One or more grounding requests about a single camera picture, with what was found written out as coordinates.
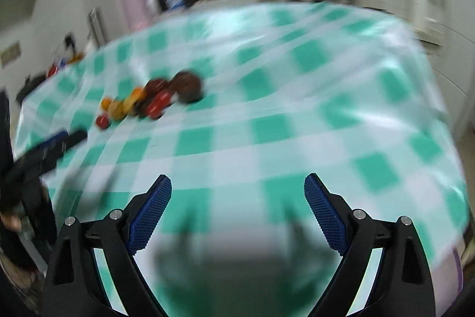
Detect red tomato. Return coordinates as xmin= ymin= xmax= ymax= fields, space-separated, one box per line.
xmin=143 ymin=92 xmax=175 ymax=121

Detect person's left hand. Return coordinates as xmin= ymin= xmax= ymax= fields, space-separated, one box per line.
xmin=0 ymin=213 xmax=22 ymax=233

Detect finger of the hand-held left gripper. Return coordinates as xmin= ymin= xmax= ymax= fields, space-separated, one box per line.
xmin=11 ymin=130 xmax=88 ymax=176
xmin=22 ymin=129 xmax=71 ymax=160

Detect yellow orange fruit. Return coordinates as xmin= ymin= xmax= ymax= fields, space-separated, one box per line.
xmin=108 ymin=101 xmax=129 ymax=122

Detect green checkered tablecloth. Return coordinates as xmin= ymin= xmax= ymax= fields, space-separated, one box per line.
xmin=14 ymin=1 xmax=469 ymax=317

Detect wall switch plate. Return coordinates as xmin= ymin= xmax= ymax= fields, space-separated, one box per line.
xmin=0 ymin=41 xmax=21 ymax=67

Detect large orange mandarin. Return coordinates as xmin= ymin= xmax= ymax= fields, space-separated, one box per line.
xmin=125 ymin=87 xmax=146 ymax=108

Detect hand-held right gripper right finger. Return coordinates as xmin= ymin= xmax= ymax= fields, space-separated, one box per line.
xmin=303 ymin=173 xmax=436 ymax=317

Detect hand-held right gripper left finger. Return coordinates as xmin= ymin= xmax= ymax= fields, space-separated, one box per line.
xmin=42 ymin=174 xmax=173 ymax=317

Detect large dark red apple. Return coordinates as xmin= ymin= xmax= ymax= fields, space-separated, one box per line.
xmin=170 ymin=70 xmax=205 ymax=104

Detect pink water bottle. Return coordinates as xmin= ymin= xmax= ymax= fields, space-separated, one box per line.
xmin=118 ymin=0 xmax=161 ymax=31

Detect steel thermos flask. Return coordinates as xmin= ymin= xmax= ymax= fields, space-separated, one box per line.
xmin=88 ymin=7 xmax=107 ymax=49

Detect black pan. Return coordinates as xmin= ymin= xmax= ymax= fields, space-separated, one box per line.
xmin=15 ymin=74 xmax=48 ymax=104

